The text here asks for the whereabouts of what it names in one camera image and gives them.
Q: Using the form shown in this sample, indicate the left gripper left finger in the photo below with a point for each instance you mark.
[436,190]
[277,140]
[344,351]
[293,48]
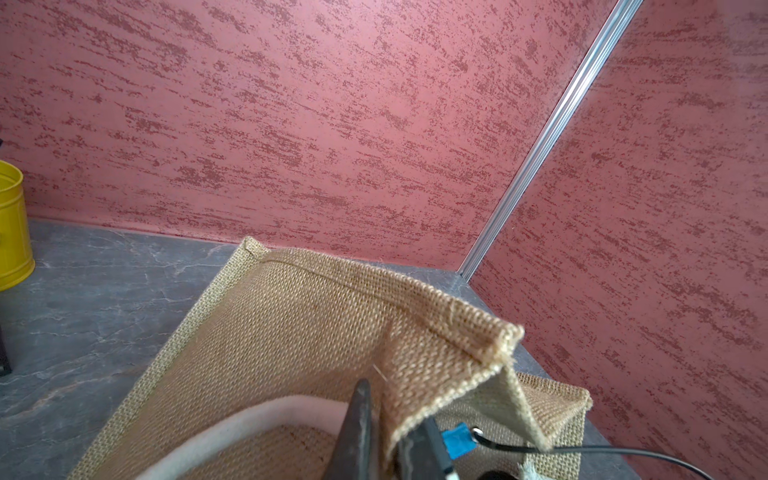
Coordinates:
[352,457]

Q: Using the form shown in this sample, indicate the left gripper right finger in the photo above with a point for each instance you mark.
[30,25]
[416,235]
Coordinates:
[422,454]

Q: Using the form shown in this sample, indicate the yellow pen cup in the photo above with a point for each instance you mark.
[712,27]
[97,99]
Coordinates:
[17,260]

